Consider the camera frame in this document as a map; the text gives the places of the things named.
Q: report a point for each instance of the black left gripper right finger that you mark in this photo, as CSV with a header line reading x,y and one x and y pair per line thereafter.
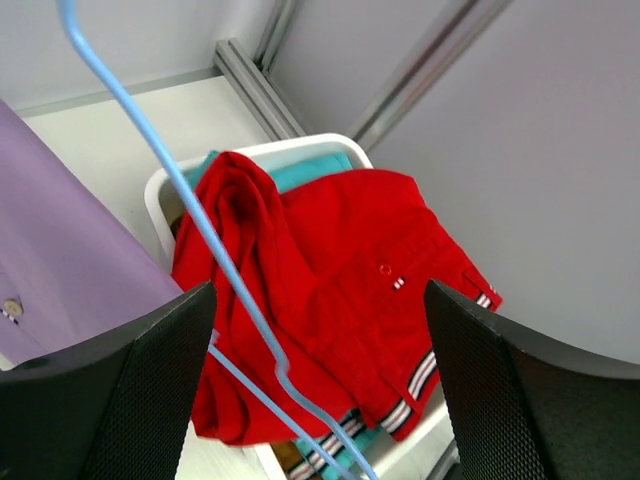
x,y
524,405

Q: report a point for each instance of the blue hanger of lilac trousers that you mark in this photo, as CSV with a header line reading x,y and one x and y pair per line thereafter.
x,y
68,18

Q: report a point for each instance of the red trousers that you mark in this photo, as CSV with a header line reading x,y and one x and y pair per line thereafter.
x,y
339,267

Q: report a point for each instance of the aluminium right frame post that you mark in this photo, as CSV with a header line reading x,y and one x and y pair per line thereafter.
x,y
351,67

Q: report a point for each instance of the brown trousers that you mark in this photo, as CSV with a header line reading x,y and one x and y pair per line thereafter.
x,y
286,453

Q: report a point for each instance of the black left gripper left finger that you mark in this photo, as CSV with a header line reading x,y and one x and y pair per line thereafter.
x,y
116,406

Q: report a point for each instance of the white plastic basket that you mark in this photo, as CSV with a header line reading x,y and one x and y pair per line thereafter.
x,y
429,450

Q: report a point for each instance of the teal trousers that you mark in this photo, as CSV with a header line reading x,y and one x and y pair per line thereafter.
x,y
287,178

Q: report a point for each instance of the lilac trousers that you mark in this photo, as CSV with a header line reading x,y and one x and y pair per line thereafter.
x,y
69,269

